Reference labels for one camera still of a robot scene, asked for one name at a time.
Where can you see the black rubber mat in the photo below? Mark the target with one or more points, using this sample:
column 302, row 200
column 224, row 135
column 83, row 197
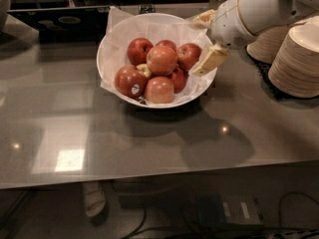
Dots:
column 263, row 69

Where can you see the white shoe under table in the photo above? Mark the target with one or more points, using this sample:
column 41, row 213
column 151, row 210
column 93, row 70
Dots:
column 94, row 198

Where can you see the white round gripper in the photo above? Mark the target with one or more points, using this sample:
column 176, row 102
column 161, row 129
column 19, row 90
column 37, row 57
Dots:
column 228, row 24

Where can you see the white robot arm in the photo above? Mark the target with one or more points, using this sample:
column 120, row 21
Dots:
column 262, row 15

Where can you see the front stack paper plates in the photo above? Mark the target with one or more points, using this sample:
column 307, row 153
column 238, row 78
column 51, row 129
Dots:
column 295, row 70

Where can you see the small yellow green apple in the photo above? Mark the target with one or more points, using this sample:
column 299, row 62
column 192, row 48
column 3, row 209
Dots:
column 145, row 70

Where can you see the red apple with sticker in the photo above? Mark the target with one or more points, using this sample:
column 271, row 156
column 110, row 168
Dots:
column 130, row 82

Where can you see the black tray on counter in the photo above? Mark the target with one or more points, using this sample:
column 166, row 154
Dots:
column 68, row 24

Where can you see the stack paper plates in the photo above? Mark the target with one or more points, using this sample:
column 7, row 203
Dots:
column 295, row 70
column 267, row 45

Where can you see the white bowl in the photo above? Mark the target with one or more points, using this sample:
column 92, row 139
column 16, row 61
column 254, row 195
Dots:
column 113, row 55

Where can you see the white paper liner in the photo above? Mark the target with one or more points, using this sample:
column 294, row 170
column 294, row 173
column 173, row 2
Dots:
column 116, row 24

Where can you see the back stack paper plates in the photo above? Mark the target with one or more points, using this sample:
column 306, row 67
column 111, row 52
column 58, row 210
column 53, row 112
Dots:
column 267, row 45

